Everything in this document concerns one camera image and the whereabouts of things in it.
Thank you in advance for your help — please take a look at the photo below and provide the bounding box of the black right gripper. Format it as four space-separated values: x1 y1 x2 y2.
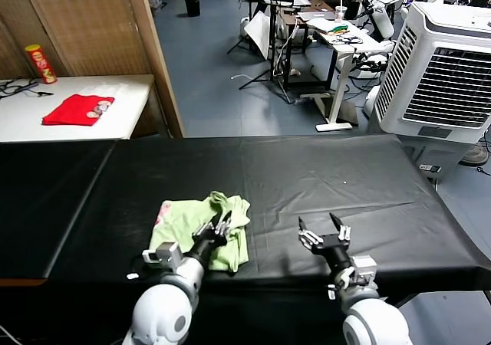
298 212 352 271

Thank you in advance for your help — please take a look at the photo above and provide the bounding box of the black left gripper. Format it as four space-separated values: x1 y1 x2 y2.
191 210 233 256

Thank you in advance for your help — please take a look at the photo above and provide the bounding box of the light green t-shirt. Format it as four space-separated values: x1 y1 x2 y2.
148 190 251 273

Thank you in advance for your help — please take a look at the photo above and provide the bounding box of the red folded shirt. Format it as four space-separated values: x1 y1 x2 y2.
41 94 115 127

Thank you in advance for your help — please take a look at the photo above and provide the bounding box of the black tripod stand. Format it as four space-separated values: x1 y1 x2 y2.
227 0 296 93

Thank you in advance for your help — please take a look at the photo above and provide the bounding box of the white office desk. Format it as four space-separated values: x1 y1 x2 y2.
305 15 396 133

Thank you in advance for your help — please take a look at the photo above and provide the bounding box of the white air cooler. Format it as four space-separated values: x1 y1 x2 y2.
370 0 491 177

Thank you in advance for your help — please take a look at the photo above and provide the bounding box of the white panel board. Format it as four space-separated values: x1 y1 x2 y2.
244 10 272 61

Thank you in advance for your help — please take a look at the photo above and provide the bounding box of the grey laptop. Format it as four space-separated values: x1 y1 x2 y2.
298 9 337 21

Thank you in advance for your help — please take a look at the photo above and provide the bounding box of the white side table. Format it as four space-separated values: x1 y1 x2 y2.
0 74 156 143

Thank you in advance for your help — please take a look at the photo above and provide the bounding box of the white humanoid robot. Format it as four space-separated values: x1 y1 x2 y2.
358 0 453 43

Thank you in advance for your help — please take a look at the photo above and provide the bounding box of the red yellow chips can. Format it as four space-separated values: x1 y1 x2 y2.
24 44 58 84

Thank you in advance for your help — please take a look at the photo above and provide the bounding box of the wooden partition screen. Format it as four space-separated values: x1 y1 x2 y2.
0 0 184 138

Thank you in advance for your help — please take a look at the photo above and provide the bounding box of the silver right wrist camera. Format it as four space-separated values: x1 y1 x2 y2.
328 255 377 300

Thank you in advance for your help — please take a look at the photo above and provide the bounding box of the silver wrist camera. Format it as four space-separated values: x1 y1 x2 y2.
142 241 183 271
328 255 377 300

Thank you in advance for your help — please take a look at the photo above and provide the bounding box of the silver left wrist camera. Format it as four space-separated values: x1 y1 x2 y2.
142 241 183 271

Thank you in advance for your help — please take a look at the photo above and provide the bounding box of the black cable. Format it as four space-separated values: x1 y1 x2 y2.
0 77 54 100

